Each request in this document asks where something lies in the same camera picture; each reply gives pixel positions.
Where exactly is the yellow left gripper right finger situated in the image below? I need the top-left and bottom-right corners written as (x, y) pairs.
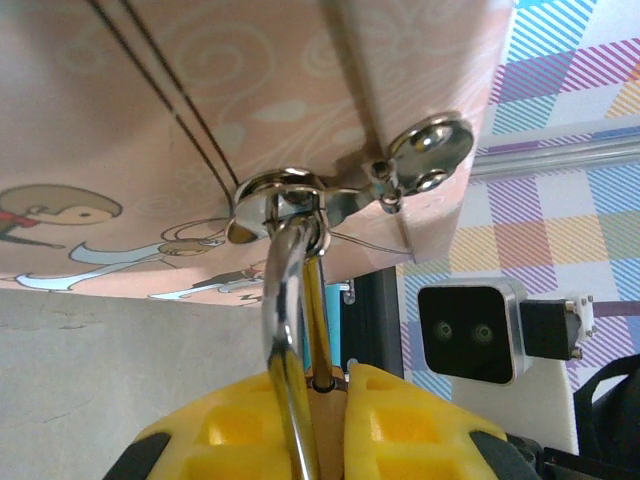
top-left (342, 363), bottom-right (544, 480)

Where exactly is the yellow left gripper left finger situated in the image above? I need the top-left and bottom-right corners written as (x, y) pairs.
top-left (102, 372), bottom-right (307, 480)

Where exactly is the silver metal carabiner hook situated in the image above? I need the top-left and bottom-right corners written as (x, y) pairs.
top-left (261, 195), bottom-right (351, 480)

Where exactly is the pink illustrated tin box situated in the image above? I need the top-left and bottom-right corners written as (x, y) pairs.
top-left (0, 0), bottom-right (516, 307)

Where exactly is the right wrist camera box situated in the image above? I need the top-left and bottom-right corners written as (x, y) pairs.
top-left (416, 276), bottom-right (597, 454)

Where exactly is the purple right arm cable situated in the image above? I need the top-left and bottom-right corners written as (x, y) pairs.
top-left (592, 298), bottom-right (640, 319)

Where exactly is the aluminium side rail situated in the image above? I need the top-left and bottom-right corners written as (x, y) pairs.
top-left (471, 130), bottom-right (640, 180)

